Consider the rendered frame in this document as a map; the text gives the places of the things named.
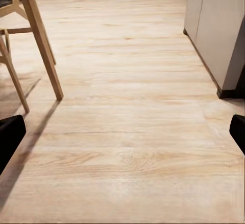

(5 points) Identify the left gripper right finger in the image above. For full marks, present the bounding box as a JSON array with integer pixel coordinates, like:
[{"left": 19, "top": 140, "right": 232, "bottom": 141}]
[{"left": 229, "top": 114, "right": 245, "bottom": 155}]

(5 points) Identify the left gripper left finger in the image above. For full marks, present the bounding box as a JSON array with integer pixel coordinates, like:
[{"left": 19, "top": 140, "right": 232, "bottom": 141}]
[{"left": 0, "top": 115, "right": 26, "bottom": 174}]

